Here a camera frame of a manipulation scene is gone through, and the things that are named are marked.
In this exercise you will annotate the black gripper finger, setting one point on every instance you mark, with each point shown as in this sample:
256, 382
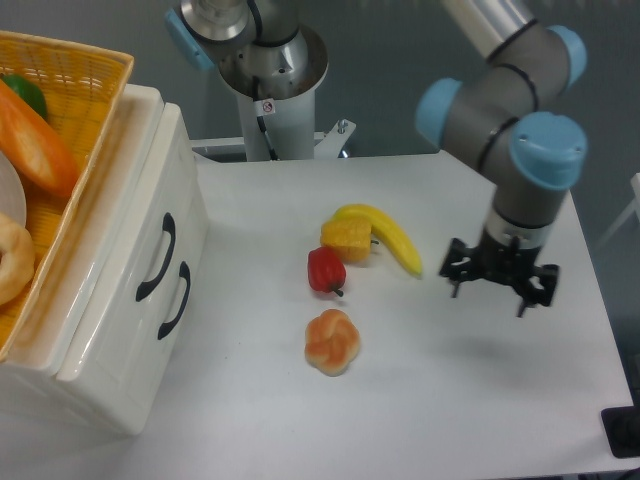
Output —
536, 287
460, 265

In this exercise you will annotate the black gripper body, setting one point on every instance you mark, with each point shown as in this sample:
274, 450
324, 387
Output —
509, 262

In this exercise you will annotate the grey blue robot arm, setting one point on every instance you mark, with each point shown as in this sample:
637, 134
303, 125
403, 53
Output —
498, 126

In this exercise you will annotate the white drawer cabinet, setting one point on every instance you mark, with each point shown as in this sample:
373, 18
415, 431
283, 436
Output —
29, 373

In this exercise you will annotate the yellow bell pepper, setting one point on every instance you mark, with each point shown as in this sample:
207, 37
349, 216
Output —
350, 239

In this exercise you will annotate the yellow banana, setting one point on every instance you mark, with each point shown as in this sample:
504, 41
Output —
389, 232

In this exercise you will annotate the red bell pepper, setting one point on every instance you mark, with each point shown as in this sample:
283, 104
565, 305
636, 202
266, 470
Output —
325, 271

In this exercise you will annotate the knotted bread roll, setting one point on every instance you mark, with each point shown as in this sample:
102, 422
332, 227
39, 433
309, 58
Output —
332, 342

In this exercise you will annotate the black device at edge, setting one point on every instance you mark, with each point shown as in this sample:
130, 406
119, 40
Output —
621, 426

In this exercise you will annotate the yellow woven basket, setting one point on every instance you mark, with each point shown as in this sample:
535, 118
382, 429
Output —
82, 85

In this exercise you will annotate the orange baguette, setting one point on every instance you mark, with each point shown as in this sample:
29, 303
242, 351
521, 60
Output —
34, 148

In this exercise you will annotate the beige bagel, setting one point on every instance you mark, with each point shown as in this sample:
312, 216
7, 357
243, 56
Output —
17, 258

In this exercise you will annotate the white plate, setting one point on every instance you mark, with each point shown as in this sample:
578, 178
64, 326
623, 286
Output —
12, 195

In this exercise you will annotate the green pepper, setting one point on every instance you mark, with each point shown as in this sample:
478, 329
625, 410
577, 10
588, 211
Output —
28, 91

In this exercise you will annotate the white chair frame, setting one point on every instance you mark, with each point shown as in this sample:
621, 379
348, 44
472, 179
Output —
629, 211

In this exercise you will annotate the lower drawer black handle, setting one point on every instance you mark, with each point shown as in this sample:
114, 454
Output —
179, 302

